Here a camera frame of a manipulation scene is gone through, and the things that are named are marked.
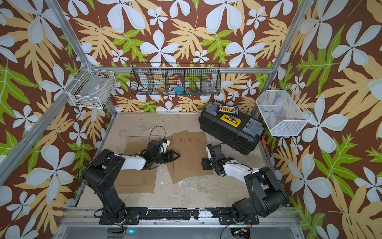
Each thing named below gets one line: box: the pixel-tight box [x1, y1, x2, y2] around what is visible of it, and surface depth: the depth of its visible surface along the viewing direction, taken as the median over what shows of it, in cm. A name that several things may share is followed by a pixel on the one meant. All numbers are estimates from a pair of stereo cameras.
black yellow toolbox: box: [198, 101, 266, 156], surface depth 94 cm
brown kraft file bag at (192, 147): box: [166, 129, 214, 184], surface depth 95 cm
